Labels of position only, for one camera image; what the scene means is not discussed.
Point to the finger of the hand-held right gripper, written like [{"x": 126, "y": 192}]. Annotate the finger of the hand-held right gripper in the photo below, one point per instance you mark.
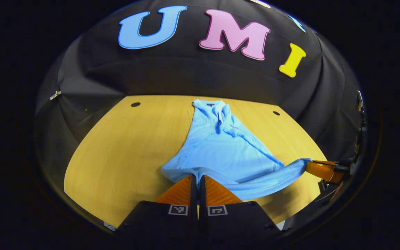
[
  {"x": 325, "y": 172},
  {"x": 342, "y": 164}
]

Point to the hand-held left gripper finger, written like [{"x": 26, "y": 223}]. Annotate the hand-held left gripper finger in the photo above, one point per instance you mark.
[
  {"x": 202, "y": 194},
  {"x": 194, "y": 194}
]

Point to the light blue T-shirt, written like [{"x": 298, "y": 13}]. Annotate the light blue T-shirt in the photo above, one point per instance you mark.
[{"x": 227, "y": 152}]

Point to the white backdrop clip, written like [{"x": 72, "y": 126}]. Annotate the white backdrop clip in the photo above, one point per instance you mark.
[{"x": 55, "y": 94}]

